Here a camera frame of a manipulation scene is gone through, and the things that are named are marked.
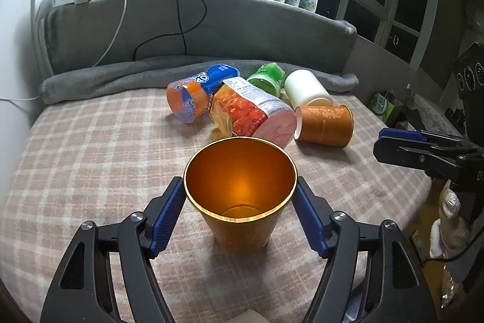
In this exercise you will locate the gold metallic cup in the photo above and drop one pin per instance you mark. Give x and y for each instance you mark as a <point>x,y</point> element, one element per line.
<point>242,221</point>

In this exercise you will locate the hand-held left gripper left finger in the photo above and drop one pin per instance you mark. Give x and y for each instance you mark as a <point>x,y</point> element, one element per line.
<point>166,217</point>

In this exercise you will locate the clear plastic bottle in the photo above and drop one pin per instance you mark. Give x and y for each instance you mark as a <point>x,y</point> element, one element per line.
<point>450,207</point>

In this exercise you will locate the grey fleece blanket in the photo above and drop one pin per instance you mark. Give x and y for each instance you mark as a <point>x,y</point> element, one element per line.
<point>151,31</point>

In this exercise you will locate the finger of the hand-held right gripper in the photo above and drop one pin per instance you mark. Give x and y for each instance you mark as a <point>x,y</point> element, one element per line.
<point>402,134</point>
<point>408,156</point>

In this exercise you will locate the orange patterned paper cup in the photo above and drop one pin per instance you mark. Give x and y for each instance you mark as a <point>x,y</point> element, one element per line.
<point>327,126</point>

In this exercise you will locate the white cup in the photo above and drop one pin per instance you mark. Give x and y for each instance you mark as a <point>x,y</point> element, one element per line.
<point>306,88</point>

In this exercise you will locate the grey bed headboard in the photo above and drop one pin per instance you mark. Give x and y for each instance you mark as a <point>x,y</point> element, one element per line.
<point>389,65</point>

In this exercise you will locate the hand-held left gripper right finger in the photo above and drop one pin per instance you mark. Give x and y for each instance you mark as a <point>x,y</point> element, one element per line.
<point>308,217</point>

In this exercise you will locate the orange printed noodle cup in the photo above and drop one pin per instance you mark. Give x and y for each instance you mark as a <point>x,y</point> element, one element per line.
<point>251,111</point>

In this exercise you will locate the green carton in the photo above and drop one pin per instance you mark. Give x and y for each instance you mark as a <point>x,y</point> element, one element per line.
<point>383,105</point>

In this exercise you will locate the green plastic bottle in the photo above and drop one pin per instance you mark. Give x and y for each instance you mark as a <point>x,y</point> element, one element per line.
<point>266,77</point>

